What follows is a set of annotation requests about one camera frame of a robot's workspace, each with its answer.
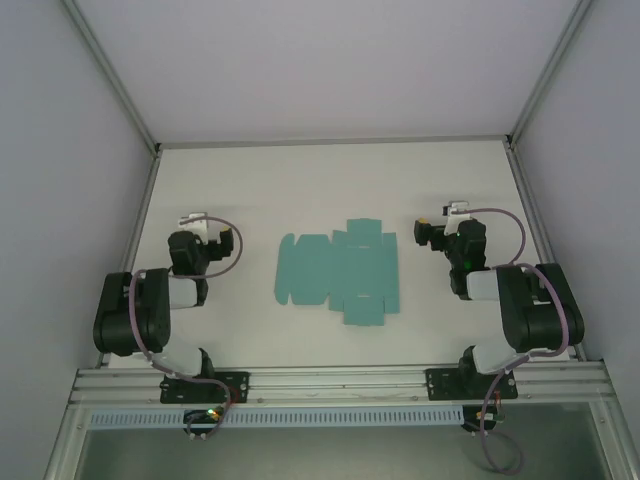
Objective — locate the black controller board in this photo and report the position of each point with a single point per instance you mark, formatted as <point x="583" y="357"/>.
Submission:
<point x="200" y="420"/>
<point x="492" y="417"/>

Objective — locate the teal corrugated paper box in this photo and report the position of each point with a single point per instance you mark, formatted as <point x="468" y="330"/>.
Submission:
<point x="320" y="270"/>

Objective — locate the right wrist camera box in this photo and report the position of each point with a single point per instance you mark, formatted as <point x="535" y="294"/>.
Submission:
<point x="456" y="207"/>

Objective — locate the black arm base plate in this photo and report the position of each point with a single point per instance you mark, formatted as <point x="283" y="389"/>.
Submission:
<point x="440" y="385"/>
<point x="235" y="387"/>

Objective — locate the aluminium frame beam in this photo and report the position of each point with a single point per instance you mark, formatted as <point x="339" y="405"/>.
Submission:
<point x="617" y="445"/>
<point x="62" y="450"/>

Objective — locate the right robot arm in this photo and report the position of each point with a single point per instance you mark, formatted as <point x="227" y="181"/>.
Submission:
<point x="530" y="320"/>

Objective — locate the wide aluminium extrusion beam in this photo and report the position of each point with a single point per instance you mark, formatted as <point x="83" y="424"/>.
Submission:
<point x="330" y="382"/>

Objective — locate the aluminium frame post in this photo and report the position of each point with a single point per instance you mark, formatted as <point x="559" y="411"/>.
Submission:
<point x="112" y="80"/>
<point x="550" y="70"/>

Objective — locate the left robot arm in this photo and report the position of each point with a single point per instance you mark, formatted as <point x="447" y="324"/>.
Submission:
<point x="125" y="320"/>

